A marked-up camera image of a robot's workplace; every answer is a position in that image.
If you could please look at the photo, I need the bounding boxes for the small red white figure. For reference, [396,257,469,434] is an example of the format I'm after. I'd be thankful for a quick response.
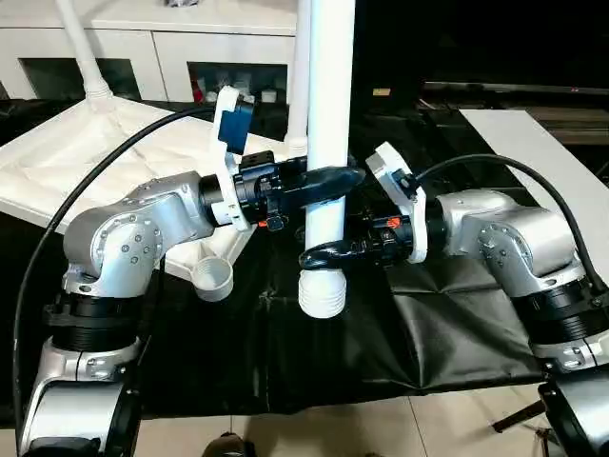
[191,75,220,103]

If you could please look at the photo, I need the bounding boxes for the white plastic table top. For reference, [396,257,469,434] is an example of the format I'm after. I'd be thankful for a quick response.
[0,94,305,304]

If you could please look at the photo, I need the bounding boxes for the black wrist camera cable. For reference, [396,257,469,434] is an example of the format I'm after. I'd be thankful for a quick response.
[418,152,601,296]
[11,107,218,429]

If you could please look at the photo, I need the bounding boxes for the black left wrist camera cable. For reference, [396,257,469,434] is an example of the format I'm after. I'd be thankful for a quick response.
[11,107,218,429]

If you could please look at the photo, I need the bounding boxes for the black mat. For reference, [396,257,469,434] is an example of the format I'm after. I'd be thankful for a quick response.
[0,97,609,423]

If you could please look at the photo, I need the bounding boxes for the black metal stand foot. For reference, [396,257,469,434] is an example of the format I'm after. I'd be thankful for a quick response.
[492,399,546,434]

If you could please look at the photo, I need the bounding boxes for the white sheet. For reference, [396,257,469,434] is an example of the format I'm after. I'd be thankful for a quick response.
[459,108,609,261]

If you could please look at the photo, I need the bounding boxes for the white plastic table leg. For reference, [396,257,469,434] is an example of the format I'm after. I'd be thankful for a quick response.
[297,0,357,319]
[284,0,313,156]
[54,0,115,113]

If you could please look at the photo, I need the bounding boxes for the white cabinet with glass doors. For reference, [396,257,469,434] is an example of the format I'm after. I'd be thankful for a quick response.
[0,0,299,104]

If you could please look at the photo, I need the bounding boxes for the tangled black floor cables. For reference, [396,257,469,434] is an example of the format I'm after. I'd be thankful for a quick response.
[532,425,562,451]

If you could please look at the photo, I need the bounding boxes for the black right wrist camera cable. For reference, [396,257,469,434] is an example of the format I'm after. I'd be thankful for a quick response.
[418,152,601,296]

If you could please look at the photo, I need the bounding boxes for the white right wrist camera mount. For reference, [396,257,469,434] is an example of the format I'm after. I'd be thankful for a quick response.
[364,141,432,264]

